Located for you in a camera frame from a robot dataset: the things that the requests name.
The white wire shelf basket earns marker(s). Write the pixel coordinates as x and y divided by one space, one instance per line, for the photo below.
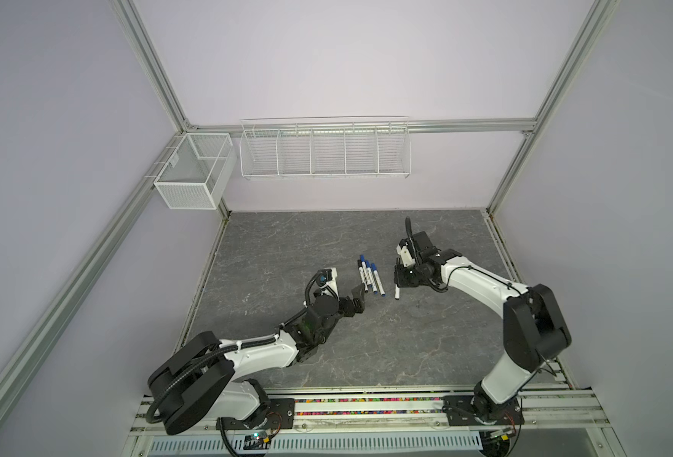
326 147

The blue capped white marker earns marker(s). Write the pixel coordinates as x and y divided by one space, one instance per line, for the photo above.
367 271

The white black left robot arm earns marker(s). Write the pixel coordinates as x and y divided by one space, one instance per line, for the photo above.
213 378

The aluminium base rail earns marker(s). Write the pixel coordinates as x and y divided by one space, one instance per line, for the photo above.
422 407

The white marker blue tip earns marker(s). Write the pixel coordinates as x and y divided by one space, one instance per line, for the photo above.
376 289

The white mesh box basket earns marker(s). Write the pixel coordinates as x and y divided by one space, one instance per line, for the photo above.
195 175

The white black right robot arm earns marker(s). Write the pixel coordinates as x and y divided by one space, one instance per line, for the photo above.
533 326

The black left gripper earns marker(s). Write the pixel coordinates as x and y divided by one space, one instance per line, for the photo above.
349 309

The white marker blue end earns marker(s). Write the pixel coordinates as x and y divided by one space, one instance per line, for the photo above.
378 279

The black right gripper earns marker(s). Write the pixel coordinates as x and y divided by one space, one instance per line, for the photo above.
398 275

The white marker black tip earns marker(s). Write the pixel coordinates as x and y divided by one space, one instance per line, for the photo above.
363 276

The back aluminium frame beam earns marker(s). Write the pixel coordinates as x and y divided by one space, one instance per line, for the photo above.
467 125

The white vented cable duct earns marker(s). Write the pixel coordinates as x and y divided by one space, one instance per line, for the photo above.
295 444

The left aluminium frame beam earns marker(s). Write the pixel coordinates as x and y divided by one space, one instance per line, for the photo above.
45 334

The right aluminium frame post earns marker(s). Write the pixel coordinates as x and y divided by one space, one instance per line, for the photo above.
591 29

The aluminium corner frame post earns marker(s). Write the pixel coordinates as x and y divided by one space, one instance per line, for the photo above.
133 27

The aluminium frame beam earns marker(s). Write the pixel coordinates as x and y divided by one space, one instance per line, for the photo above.
467 125
45 334

